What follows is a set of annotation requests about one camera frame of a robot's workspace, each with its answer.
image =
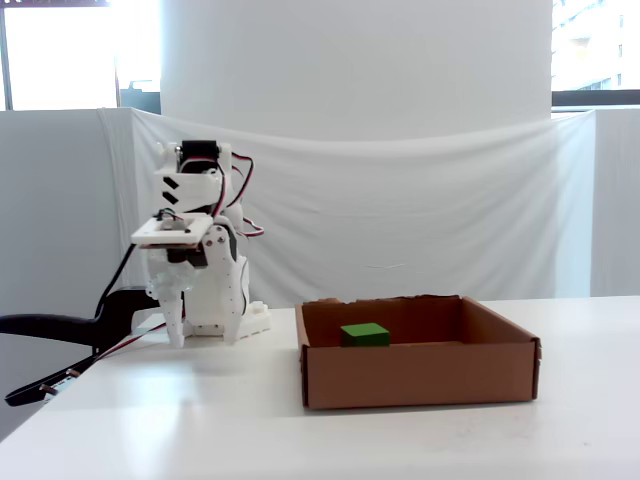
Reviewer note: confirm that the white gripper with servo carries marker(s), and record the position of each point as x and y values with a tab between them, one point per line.
176	286

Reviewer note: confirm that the green cube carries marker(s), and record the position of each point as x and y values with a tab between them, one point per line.
365	334

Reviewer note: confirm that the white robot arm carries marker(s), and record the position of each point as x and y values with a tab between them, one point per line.
190	187

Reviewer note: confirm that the brown cardboard box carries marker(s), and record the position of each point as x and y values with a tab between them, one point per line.
420	372

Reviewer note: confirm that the black table clamp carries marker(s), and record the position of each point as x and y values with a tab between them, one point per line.
120	310

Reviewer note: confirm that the white partition panel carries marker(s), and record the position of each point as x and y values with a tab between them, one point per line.
617	200
55	210

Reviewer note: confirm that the white cloth backdrop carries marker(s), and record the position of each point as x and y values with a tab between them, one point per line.
400	210

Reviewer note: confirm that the white round column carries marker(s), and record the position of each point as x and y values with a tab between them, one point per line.
350	60

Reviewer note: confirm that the bright glass window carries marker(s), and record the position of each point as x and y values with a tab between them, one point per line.
595	45
60	55

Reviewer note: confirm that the white camera mount with board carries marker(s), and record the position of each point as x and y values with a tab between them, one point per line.
172	231

